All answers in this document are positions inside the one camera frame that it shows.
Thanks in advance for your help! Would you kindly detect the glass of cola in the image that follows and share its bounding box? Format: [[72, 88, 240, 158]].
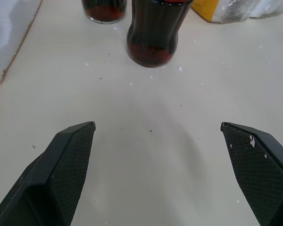
[[81, 0, 128, 24]]

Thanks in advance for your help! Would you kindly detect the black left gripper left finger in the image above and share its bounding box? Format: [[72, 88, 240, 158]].
[[0, 121, 96, 226]]

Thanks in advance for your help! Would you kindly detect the glass cola bottle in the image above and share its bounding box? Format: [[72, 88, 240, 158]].
[[126, 0, 194, 68]]

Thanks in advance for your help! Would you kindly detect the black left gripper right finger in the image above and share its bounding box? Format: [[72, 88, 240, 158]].
[[220, 121, 283, 226]]

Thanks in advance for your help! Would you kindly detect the white foam board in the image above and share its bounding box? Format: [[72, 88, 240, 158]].
[[0, 0, 43, 84]]

